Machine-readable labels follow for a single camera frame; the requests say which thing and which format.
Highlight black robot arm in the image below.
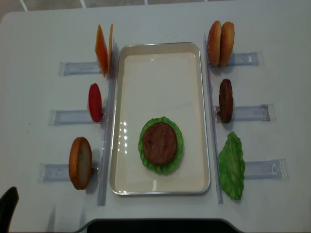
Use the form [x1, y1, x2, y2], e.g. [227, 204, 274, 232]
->
[0, 186, 19, 233]

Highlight meat patty on tray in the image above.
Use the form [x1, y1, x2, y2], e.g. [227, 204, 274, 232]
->
[142, 122, 177, 166]

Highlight lettuce leaf on tray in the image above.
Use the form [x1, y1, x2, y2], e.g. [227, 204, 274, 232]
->
[138, 116, 184, 175]

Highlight red tomato slice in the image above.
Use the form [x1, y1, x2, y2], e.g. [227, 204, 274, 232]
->
[88, 83, 102, 122]

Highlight upright meat patty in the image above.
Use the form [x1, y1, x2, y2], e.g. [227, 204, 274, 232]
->
[219, 79, 233, 123]

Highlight upright green lettuce leaf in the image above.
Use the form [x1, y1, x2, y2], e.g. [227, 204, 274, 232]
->
[218, 132, 245, 200]

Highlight clear tomato holder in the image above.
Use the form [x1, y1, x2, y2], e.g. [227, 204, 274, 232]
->
[48, 110, 95, 126]

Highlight clear cheese holder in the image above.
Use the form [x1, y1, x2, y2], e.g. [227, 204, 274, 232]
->
[58, 62, 102, 76]

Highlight clear lettuce holder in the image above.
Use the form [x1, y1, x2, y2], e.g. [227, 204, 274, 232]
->
[244, 159, 289, 180]

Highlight white rectangular metal tray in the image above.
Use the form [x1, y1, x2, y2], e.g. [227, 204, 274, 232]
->
[109, 42, 210, 196]

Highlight bun half left stand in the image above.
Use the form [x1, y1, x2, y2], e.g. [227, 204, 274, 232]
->
[69, 137, 92, 190]

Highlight sesame bun half upright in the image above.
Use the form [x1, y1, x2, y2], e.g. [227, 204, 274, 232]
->
[207, 20, 222, 66]

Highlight plain bun half upright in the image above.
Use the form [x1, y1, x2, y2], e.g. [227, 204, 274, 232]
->
[219, 21, 235, 67]

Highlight clear patty holder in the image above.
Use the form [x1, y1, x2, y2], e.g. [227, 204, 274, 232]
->
[214, 103, 277, 123]

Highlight clear right bun holder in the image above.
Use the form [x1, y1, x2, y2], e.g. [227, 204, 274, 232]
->
[208, 50, 265, 67]

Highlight clear bun holder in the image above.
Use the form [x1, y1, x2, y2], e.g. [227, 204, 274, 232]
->
[36, 163, 100, 183]
[208, 50, 265, 67]

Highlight clear left bun holder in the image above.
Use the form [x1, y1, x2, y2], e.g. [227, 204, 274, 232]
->
[36, 163, 100, 183]

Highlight left clear acrylic rail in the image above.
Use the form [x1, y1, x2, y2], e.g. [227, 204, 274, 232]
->
[98, 39, 119, 206]

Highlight clear acrylic rail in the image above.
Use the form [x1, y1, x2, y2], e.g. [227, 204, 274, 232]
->
[203, 33, 223, 204]
[98, 39, 119, 206]

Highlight right clear acrylic rail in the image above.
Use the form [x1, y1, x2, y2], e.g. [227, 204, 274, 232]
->
[203, 33, 223, 204]

